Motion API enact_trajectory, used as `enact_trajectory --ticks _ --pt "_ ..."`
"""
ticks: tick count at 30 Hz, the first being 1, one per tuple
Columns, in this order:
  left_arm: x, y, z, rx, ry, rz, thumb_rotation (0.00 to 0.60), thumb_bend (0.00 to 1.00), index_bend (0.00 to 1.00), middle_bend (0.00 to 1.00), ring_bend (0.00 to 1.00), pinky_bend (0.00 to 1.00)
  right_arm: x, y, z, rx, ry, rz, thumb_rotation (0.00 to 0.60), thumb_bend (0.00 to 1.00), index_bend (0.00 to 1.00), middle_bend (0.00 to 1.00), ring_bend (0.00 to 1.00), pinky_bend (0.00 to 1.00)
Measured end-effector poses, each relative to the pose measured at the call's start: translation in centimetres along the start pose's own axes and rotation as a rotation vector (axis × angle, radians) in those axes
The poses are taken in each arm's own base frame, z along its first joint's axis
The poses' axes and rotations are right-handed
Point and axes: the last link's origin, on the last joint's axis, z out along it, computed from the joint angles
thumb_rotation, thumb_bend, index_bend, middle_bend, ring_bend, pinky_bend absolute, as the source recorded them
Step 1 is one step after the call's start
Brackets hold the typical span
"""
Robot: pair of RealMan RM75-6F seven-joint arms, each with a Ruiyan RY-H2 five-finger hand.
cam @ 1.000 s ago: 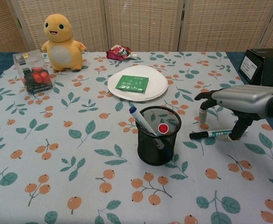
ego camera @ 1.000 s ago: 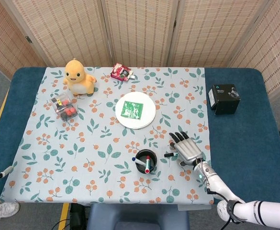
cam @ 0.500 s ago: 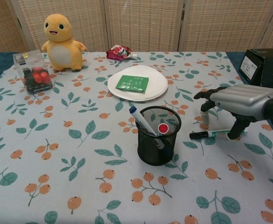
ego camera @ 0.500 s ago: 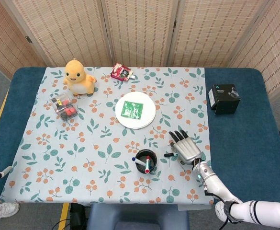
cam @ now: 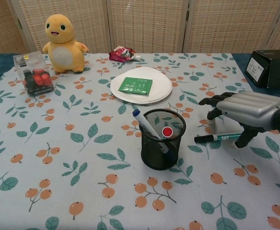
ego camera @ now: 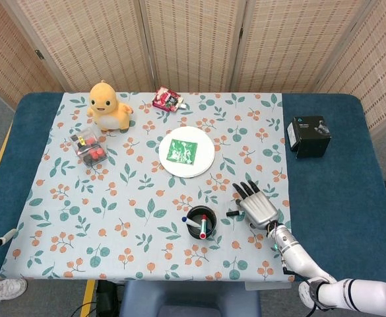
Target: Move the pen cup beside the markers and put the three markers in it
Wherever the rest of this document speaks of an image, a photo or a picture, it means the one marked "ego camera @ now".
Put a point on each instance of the green foil sachet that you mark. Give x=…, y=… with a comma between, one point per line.
x=181, y=152

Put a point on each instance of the white sneaker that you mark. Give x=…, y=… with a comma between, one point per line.
x=1, y=290

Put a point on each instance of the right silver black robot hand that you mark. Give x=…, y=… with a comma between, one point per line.
x=258, y=211

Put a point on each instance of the black cardboard box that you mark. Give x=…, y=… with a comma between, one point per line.
x=311, y=142

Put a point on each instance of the red snack packet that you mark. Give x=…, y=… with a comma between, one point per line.
x=164, y=99

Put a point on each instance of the floral fruit print tablecloth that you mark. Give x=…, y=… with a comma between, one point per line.
x=130, y=251

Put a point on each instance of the red capped green marker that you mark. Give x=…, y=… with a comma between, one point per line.
x=203, y=228

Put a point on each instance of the clear box with red caps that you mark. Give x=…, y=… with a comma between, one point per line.
x=87, y=148

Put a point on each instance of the black cup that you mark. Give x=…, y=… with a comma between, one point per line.
x=212, y=218

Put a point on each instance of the blue capped whiteboard marker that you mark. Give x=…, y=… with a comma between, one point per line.
x=191, y=223

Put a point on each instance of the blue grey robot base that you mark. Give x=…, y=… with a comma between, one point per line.
x=192, y=300

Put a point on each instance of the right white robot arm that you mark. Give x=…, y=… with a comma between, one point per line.
x=295, y=254

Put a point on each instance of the woven bamboo screen panel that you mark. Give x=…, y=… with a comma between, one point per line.
x=295, y=43
x=87, y=43
x=377, y=72
x=4, y=56
x=192, y=43

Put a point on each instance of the white paper plate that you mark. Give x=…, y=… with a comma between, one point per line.
x=206, y=155

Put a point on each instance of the yellow plush dinosaur toy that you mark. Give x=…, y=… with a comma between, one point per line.
x=108, y=112

